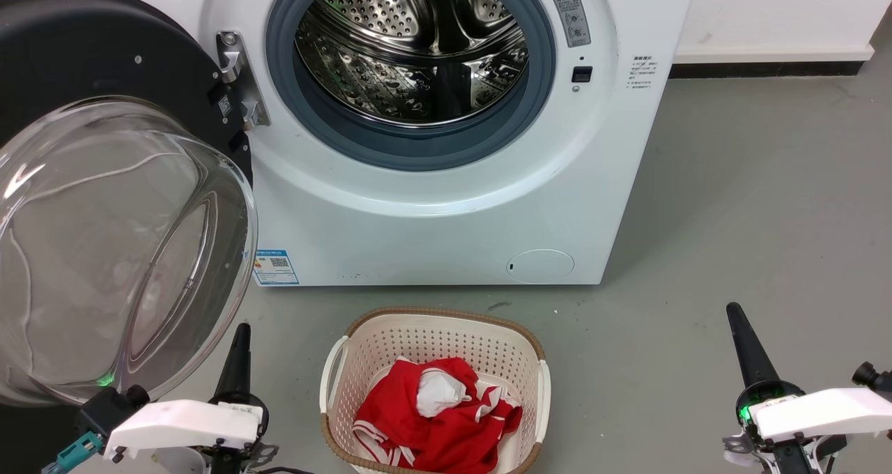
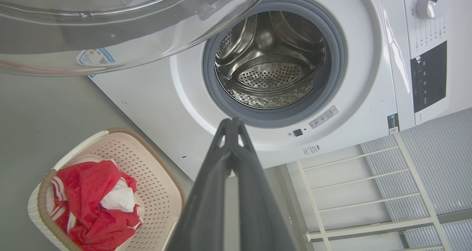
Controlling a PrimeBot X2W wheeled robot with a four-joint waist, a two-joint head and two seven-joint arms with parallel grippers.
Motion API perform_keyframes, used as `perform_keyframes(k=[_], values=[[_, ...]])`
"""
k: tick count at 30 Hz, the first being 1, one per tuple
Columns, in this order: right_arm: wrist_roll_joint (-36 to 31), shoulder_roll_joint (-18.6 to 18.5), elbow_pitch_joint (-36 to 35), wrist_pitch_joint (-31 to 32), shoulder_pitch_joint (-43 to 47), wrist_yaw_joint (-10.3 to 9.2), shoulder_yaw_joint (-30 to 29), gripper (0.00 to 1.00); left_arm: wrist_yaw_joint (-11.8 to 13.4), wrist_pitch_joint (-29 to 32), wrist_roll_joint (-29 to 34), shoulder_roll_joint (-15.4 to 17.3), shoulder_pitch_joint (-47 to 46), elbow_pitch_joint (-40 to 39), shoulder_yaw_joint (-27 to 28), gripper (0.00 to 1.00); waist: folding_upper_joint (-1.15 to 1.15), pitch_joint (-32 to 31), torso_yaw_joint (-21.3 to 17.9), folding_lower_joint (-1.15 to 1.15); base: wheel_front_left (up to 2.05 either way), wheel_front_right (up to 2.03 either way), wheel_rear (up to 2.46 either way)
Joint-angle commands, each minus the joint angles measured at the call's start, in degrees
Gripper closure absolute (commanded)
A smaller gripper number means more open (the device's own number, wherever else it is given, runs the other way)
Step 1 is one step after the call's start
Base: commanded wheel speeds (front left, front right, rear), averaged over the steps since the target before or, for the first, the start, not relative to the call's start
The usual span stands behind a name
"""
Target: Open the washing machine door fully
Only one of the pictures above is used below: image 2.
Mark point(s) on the blue energy label sticker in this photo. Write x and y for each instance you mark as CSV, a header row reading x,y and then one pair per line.
x,y
96,57

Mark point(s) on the white front-load washing machine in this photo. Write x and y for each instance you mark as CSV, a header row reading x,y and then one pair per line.
x,y
368,77

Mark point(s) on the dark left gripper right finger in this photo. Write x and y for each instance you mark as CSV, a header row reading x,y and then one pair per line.
x,y
258,214

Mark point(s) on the dark QR code sticker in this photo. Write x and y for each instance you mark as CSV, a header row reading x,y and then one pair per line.
x,y
393,123

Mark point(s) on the small printed text sticker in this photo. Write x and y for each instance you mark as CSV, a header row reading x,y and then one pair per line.
x,y
311,149

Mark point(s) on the white warning sticker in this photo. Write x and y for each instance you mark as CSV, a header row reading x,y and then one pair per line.
x,y
323,117

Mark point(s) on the grey corrugated panel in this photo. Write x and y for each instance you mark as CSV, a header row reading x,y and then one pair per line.
x,y
442,158

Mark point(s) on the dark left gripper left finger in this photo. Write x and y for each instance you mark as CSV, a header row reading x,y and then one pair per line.
x,y
206,206

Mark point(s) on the red white-striped garment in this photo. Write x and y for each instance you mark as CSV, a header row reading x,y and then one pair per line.
x,y
84,184

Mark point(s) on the black display panel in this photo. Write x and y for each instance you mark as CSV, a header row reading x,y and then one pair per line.
x,y
429,77

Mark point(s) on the perforated steel washer drum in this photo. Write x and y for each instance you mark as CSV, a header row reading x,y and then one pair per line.
x,y
269,74

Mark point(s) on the cream perforated laundry basket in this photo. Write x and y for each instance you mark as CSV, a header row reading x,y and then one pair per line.
x,y
155,192

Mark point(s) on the white garment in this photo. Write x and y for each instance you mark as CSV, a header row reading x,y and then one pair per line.
x,y
120,197

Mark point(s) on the white control knob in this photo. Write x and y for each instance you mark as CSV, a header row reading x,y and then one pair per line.
x,y
431,3

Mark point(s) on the round black glass washer door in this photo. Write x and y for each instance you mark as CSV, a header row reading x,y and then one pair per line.
x,y
55,29

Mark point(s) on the round white filter cover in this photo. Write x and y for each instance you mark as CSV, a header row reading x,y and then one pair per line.
x,y
190,162

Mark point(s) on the white metal rack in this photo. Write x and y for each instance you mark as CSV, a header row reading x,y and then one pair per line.
x,y
368,229

